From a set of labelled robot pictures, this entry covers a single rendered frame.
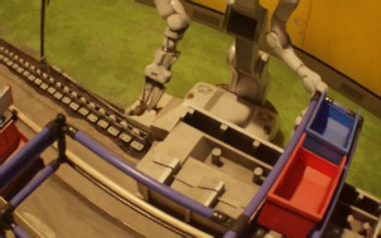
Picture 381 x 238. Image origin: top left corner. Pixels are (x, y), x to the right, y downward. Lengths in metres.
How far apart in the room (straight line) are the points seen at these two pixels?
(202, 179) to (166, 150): 0.16
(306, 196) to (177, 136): 0.64
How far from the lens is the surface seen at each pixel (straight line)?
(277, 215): 1.11
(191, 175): 1.66
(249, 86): 2.98
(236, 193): 1.63
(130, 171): 1.12
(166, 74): 1.79
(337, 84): 3.85
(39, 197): 1.78
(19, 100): 2.22
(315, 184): 1.35
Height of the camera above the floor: 2.19
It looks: 43 degrees down
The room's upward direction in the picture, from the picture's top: 11 degrees clockwise
